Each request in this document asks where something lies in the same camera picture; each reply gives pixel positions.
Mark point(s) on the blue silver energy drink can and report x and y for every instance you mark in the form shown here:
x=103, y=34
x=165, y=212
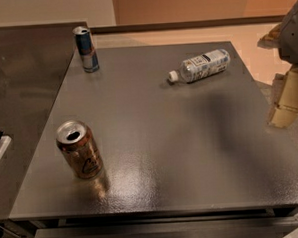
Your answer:
x=86, y=49

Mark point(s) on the grey table frame rail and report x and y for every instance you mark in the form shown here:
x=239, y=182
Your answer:
x=259, y=223

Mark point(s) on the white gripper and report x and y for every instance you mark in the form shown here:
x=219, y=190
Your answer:
x=294, y=38

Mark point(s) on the clear blue-label plastic bottle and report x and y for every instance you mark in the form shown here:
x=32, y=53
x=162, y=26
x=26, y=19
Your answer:
x=201, y=66

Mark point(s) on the gold soda can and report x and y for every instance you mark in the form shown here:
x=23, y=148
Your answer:
x=76, y=142

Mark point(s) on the dark side table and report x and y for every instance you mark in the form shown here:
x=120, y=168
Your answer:
x=33, y=63

